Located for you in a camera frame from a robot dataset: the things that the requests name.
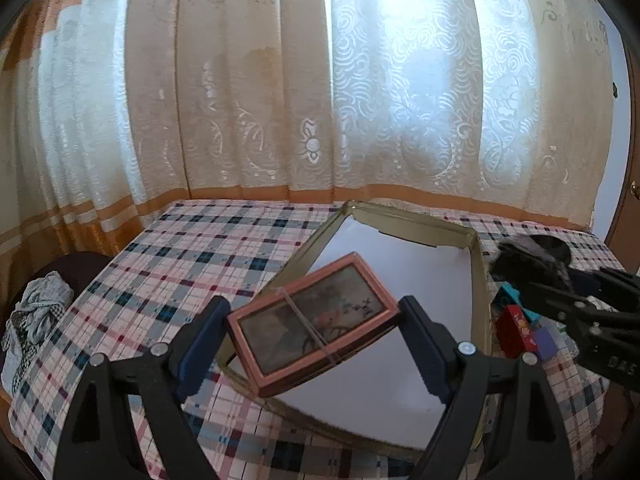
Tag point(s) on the gold metal tin tray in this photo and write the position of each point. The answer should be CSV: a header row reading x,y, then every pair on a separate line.
x,y
321,346

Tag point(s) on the white paper tray liner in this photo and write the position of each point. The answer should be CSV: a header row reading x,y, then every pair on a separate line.
x,y
378,396

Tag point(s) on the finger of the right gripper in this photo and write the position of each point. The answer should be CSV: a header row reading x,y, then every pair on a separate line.
x,y
606,308
617,277

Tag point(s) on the red toy brick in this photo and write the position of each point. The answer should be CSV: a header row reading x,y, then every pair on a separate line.
x,y
513,332

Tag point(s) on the purple block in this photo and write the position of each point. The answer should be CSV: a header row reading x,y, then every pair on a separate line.
x,y
547,339

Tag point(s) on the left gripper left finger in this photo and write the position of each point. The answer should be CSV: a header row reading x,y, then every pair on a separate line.
x,y
99,438

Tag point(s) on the grey patterned cloth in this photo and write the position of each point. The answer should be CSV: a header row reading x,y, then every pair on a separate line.
x,y
42,305

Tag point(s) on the plaid checkered tablecloth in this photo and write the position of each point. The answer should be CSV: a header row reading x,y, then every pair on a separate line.
x,y
165,276

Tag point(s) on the cream lace curtain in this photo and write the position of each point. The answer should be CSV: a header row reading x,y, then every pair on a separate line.
x,y
112,109

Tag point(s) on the teal toy brick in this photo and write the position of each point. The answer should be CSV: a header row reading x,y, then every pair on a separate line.
x,y
507,295

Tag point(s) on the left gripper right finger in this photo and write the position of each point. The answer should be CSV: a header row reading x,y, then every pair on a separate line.
x,y
527,439

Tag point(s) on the brown wooden door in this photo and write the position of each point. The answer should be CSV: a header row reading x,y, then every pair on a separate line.
x,y
623,234

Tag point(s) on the pink framed card box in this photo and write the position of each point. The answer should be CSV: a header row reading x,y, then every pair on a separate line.
x,y
301,330

